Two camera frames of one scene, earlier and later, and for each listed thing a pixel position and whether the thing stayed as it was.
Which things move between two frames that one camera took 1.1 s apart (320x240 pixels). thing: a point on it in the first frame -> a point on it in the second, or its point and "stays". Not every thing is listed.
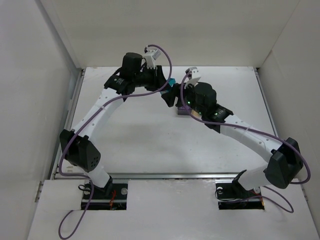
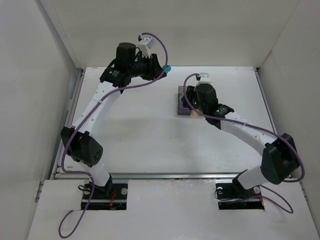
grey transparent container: x=184 y=110 stays
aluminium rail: x=156 y=177 stays
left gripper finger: x=153 y=86 -> x=150 y=77
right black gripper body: x=179 y=95 stays
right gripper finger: x=174 y=92 -> x=189 y=93
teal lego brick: x=171 y=81 -> x=167 y=69
